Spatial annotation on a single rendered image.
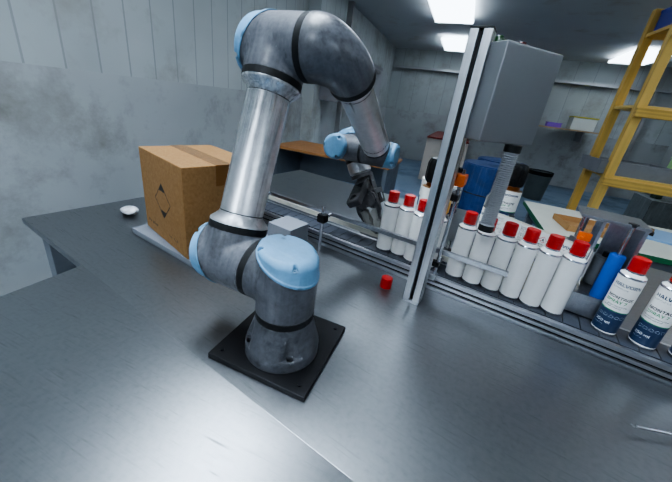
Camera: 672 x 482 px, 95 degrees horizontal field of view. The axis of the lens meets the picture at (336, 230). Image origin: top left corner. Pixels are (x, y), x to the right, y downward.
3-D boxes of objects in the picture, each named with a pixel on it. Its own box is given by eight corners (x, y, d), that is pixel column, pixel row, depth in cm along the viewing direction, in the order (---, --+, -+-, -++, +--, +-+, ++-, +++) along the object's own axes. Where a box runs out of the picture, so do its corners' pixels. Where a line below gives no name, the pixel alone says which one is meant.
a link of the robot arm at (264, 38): (234, 304, 56) (308, -8, 50) (176, 277, 61) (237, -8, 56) (271, 292, 67) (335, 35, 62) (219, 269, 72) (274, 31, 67)
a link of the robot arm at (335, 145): (357, 136, 87) (370, 137, 96) (322, 130, 91) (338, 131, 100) (352, 164, 89) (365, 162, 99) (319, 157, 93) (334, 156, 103)
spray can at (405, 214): (406, 252, 106) (420, 194, 98) (404, 258, 101) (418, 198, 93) (391, 247, 107) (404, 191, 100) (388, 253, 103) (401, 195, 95)
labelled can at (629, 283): (613, 328, 79) (655, 258, 71) (617, 339, 75) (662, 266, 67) (588, 319, 81) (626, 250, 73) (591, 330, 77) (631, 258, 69)
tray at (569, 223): (611, 229, 193) (614, 224, 191) (634, 244, 171) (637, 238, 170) (552, 218, 200) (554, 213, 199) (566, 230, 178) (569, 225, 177)
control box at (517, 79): (531, 146, 72) (565, 55, 65) (478, 141, 66) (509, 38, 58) (496, 139, 81) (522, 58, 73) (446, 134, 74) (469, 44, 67)
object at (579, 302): (596, 301, 90) (641, 220, 80) (603, 323, 80) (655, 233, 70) (542, 282, 97) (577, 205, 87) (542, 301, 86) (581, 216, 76)
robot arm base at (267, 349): (329, 337, 69) (335, 300, 65) (293, 387, 56) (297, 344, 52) (273, 312, 74) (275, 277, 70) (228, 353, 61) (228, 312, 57)
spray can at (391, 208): (393, 248, 107) (406, 192, 99) (386, 253, 103) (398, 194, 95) (380, 243, 110) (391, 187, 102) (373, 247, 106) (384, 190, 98)
